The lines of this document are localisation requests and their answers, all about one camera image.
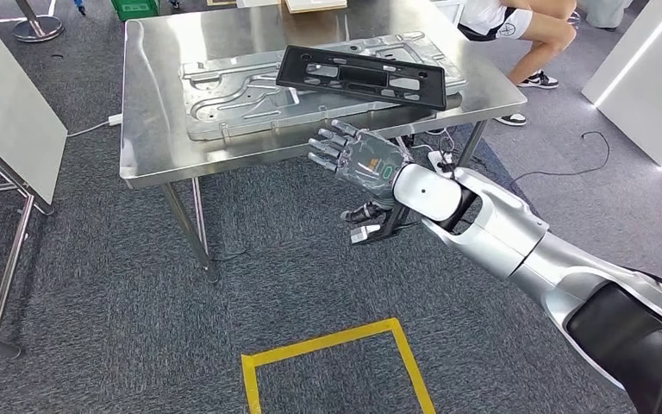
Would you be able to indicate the white lit display cabinet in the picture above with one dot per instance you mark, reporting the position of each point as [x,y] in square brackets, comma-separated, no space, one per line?
[651,74]

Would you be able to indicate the blue metal cart frame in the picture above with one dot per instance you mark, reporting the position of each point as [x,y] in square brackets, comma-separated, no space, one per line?
[79,6]

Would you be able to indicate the long black plastic part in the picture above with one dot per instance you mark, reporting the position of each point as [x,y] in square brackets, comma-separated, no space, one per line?
[297,71]

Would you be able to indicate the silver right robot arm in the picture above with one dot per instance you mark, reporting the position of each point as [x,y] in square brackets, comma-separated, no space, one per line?
[508,234]

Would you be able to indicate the chrome stanchion post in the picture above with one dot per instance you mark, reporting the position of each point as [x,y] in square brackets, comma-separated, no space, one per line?
[40,28]

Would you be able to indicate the yellow floor tape square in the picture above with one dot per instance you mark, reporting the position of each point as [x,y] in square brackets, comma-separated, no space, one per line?
[319,344]

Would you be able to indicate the white board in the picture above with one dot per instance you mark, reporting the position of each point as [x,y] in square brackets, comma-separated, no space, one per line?
[257,3]

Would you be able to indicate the stamped grey metal panel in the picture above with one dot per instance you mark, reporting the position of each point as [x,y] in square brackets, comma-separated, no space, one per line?
[222,114]

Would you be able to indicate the green plastic crate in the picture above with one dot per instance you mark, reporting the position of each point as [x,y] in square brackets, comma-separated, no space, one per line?
[134,8]

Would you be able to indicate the stainless steel workbench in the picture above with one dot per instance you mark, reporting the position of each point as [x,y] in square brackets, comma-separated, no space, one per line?
[154,114]

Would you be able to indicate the flat cardboard box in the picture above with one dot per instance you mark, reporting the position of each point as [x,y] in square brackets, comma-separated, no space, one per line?
[314,4]

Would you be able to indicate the white power strip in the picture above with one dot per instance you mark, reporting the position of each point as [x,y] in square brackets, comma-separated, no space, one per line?
[438,161]

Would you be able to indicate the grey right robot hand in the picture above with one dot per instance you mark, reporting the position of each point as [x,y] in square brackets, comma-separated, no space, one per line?
[371,160]

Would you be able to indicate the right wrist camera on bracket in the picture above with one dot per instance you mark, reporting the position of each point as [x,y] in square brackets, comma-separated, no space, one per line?
[362,233]

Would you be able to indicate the white panel furniture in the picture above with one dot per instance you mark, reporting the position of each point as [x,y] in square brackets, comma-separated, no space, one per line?
[5,114]

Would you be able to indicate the person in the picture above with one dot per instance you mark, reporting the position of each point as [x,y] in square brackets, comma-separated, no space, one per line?
[602,14]
[491,17]

